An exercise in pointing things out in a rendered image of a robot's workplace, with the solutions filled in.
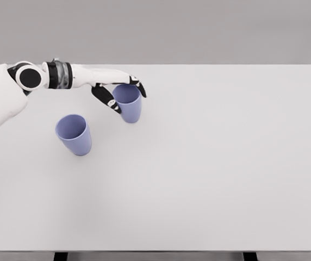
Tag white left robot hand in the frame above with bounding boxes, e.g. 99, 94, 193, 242
88, 67, 147, 115

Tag blue plastic cup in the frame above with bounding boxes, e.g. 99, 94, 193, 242
55, 114, 93, 157
112, 84, 142, 124

